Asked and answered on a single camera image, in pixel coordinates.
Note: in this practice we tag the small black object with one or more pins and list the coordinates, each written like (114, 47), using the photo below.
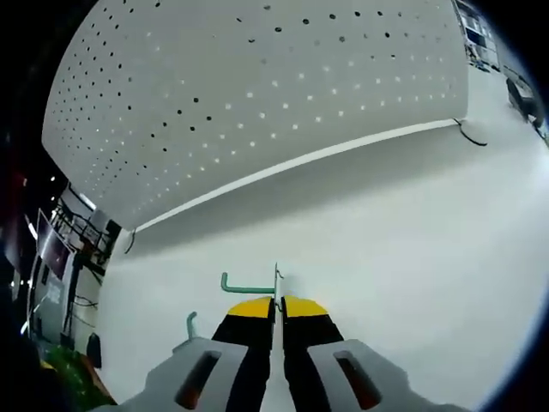
(94, 349)

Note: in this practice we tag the laptop on tripod stand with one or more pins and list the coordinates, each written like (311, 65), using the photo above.
(56, 253)

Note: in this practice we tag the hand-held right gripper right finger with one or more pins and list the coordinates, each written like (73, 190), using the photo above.
(334, 377)

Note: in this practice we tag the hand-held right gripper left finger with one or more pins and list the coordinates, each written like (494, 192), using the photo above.
(214, 373)

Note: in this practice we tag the green patterned garment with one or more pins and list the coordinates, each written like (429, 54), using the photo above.
(73, 377)

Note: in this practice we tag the shelf with white bins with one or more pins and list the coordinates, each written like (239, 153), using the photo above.
(478, 30)

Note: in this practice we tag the white perforated mounting plate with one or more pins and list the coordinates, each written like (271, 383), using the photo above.
(257, 107)

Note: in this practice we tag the green hook assembly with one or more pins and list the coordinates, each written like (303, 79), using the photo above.
(249, 290)
(190, 328)

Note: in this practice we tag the dark curved object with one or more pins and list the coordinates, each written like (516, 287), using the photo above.
(521, 96)

